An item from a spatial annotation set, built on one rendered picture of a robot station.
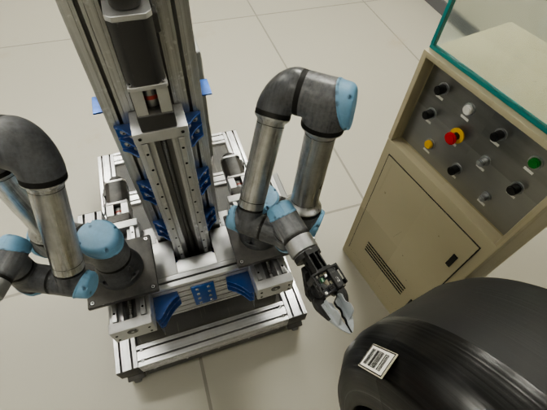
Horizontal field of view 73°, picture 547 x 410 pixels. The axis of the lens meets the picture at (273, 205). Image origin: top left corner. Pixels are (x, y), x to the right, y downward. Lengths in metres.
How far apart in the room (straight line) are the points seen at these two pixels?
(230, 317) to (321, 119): 1.10
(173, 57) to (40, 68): 2.84
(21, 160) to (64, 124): 2.21
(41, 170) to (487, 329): 0.84
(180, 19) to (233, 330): 1.27
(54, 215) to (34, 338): 1.33
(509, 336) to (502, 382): 0.07
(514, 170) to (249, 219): 0.77
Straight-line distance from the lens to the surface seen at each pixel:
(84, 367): 2.08
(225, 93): 3.08
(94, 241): 1.17
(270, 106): 0.94
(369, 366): 0.59
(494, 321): 0.58
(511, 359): 0.54
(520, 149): 1.23
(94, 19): 0.89
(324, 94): 0.91
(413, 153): 1.48
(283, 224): 0.93
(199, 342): 1.74
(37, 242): 1.22
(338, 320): 0.90
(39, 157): 0.89
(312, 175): 1.03
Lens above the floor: 1.88
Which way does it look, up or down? 54 degrees down
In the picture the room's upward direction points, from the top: 4 degrees clockwise
